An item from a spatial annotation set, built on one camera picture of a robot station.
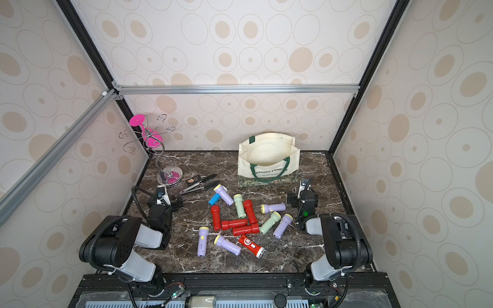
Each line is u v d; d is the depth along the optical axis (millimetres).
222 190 964
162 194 757
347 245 453
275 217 894
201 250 795
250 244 813
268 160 1085
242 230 855
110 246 449
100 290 726
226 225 868
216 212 915
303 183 823
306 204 710
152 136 855
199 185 1054
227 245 816
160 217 689
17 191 526
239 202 942
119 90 903
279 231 855
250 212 921
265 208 916
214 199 962
